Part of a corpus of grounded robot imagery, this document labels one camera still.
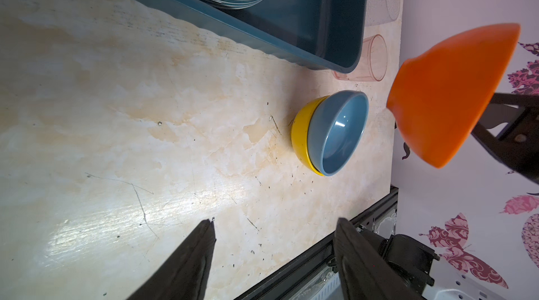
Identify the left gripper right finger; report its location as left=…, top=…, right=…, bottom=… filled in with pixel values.
left=334, top=218, right=421, bottom=299

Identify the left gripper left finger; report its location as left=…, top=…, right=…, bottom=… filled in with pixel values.
left=129, top=219, right=216, bottom=299

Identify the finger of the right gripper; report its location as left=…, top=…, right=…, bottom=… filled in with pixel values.
left=472, top=93, right=538, bottom=183

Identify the orange plastic bowl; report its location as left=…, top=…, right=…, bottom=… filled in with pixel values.
left=386, top=23, right=521, bottom=169

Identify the yellow plastic bowl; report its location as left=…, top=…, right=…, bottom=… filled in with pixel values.
left=291, top=96, right=328, bottom=176

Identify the blue grey plastic bowl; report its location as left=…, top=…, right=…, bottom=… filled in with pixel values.
left=307, top=90, right=369, bottom=176

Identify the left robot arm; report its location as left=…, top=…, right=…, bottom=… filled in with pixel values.
left=130, top=214, right=508, bottom=299

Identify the teal plastic bin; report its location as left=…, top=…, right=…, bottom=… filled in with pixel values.
left=135, top=0, right=367, bottom=73

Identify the pinkish clear cup near right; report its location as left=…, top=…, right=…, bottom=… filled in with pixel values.
left=332, top=35, right=388, bottom=82

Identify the clear cup far right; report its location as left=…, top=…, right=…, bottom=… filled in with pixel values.
left=365, top=0, right=401, bottom=26

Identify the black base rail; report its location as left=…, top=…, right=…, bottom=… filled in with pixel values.
left=237, top=186, right=398, bottom=299

